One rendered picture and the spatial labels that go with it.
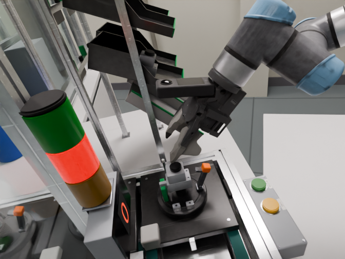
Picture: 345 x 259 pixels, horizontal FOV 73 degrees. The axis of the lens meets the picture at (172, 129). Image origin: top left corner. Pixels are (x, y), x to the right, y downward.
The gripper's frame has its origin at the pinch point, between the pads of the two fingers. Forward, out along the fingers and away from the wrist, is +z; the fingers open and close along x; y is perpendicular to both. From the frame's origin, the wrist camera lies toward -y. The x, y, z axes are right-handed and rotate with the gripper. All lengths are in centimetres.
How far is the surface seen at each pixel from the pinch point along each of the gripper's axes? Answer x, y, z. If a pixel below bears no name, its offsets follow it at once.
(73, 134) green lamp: -20.4, -20.9, -9.9
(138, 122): 62, 9, 32
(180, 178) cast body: -2.3, 7.0, 6.2
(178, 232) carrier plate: -10.4, 11.0, 16.0
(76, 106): 97, -21, 59
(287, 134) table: 27, 56, -8
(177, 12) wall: 262, 42, -13
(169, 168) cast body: 0.5, 4.3, 6.6
